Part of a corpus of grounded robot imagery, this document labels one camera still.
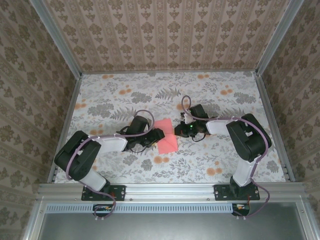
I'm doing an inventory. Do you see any pink cloth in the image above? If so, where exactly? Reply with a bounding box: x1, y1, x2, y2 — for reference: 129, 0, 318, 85
154, 118, 179, 155

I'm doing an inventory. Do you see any grey metal sheet panel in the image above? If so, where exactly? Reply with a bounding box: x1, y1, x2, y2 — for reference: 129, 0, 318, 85
37, 212, 308, 240

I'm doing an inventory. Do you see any floral printed table mat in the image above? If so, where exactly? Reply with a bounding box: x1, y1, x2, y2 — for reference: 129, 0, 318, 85
53, 71, 287, 185

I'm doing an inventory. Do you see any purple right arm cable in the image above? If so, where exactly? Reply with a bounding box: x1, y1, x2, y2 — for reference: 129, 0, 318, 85
181, 95, 273, 221

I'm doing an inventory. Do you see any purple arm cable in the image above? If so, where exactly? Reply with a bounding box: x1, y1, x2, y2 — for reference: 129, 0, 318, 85
181, 95, 273, 221
66, 109, 155, 222

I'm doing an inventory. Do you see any aluminium mounting rail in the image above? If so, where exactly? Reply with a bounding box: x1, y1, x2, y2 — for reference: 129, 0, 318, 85
37, 182, 310, 204

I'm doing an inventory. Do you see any thin aluminium table rail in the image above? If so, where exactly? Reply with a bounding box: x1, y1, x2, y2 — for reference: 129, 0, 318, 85
81, 69, 258, 75

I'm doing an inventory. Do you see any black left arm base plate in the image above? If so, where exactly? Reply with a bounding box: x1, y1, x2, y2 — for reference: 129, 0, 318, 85
81, 184, 126, 202

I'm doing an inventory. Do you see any white slotted cable duct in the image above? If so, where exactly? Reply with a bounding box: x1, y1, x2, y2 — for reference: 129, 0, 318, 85
46, 202, 235, 214

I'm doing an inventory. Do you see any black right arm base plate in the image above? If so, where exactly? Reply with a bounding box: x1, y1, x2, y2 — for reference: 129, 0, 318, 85
214, 184, 261, 202

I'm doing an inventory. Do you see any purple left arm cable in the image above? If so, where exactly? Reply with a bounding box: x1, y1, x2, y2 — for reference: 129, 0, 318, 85
66, 109, 155, 222

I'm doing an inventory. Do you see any aluminium table side rail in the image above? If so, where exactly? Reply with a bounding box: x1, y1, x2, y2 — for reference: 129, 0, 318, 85
254, 72, 296, 182
47, 74, 83, 183

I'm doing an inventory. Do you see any black cable port with connector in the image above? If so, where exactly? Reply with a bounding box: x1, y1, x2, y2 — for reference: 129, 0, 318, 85
231, 203, 251, 217
92, 203, 117, 218

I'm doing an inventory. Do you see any aluminium frame post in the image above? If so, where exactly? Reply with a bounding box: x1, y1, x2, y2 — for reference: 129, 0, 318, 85
28, 0, 83, 77
256, 0, 305, 76

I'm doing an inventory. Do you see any aluminium cabinet frame bar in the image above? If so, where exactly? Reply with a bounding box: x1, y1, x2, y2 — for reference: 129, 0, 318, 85
296, 197, 317, 240
23, 197, 47, 240

